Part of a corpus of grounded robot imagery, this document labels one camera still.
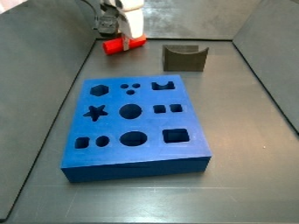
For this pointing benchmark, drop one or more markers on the blue foam shape-sorter block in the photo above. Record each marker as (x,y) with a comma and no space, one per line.
(135,129)

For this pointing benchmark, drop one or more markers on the black curved cradle stand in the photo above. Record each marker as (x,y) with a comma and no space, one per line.
(185,58)

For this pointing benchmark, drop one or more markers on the red hexagonal prism peg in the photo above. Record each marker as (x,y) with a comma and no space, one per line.
(119,45)

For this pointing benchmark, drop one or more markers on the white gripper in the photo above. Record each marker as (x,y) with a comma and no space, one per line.
(130,19)

